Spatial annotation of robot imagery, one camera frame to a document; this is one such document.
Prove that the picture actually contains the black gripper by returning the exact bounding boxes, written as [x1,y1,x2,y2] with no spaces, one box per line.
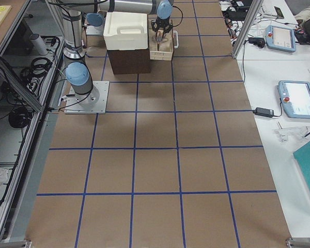
[150,17,173,38]

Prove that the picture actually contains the grey orange scissors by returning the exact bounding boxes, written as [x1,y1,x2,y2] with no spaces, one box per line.
[156,36,170,52]

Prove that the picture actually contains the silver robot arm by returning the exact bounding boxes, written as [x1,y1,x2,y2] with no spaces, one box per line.
[53,1,174,105]

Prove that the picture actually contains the dark brown drawer cabinet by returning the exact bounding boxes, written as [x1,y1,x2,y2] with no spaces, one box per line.
[107,49,151,75]

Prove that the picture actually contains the white plastic tray box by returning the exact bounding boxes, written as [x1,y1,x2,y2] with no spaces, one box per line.
[103,12,148,51]

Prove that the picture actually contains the white cylinder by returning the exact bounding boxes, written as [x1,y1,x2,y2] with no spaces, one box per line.
[29,33,48,55]

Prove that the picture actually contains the far blue teach pendant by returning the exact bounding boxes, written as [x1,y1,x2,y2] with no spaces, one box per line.
[265,25,296,53]

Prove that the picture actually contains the blue teach pendant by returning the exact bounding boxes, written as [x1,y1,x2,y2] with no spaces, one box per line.
[278,80,310,119]
[265,25,296,53]

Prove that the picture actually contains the black power adapter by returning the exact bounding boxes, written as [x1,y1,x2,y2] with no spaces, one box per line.
[253,107,274,118]

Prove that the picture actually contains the near blue teach pendant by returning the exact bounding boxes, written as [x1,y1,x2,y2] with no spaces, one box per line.
[278,80,310,119]

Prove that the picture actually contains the clear acrylic part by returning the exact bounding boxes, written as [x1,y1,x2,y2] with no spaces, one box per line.
[274,122,310,143]

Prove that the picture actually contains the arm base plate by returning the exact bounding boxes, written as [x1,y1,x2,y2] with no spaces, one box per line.
[64,81,110,114]

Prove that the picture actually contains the aluminium frame post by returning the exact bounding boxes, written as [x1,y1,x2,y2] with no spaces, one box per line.
[231,0,263,59]

